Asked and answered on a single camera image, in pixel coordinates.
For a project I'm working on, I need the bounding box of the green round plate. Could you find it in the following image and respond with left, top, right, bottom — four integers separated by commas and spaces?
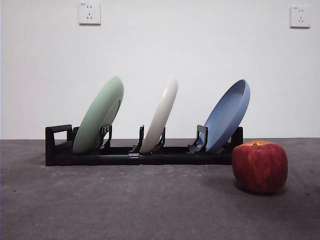
72, 76, 125, 155

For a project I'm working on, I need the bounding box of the red apple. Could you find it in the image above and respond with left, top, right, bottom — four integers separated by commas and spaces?
231, 140, 289, 195

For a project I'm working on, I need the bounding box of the cream white round plate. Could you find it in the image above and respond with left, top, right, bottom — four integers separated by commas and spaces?
139, 74, 179, 153

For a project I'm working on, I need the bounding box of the black plate rack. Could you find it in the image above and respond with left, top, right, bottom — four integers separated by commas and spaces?
44, 124, 244, 167

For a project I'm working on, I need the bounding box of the blue round plate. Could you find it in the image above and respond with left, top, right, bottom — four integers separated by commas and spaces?
203, 79, 251, 153

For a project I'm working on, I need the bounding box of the white wall socket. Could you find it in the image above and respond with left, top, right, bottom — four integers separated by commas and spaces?
78, 1, 102, 25
289, 5, 312, 29

